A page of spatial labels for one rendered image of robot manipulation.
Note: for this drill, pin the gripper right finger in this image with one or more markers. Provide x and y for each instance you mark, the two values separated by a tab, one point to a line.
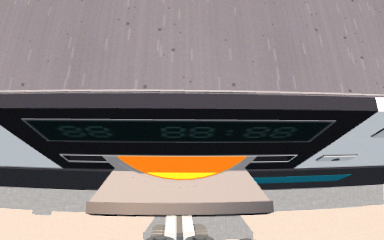
187	229

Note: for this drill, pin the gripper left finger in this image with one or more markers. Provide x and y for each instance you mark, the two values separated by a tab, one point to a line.
168	231

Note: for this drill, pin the orange cd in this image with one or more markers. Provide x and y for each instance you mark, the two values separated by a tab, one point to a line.
181	168

